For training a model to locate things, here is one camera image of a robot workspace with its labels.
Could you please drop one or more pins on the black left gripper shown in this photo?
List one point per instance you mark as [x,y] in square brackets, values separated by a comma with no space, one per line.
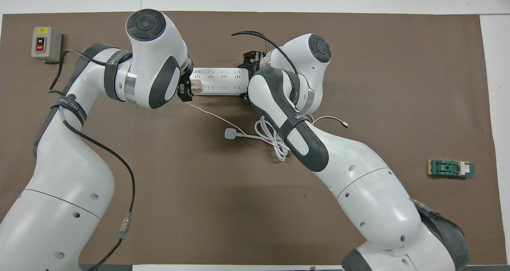
[182,92]

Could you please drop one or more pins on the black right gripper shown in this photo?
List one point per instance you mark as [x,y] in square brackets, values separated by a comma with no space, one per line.
[252,61]

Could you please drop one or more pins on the pink charger plug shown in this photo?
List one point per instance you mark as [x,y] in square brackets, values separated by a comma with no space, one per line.
[198,86]

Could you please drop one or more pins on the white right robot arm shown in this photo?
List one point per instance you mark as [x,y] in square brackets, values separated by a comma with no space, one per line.
[358,175]

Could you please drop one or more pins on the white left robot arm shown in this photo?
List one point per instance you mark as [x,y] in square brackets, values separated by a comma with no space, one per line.
[67,175]

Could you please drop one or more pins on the white power strip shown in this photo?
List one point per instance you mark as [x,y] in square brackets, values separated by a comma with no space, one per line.
[223,79]

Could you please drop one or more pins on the brown table mat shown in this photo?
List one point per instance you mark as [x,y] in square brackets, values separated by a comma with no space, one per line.
[223,207]

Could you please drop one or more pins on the green circuit board fixture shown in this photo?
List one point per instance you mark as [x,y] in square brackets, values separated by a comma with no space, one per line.
[448,168]

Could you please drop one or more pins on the grey on-off switch box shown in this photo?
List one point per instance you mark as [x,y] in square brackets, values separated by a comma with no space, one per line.
[52,44]

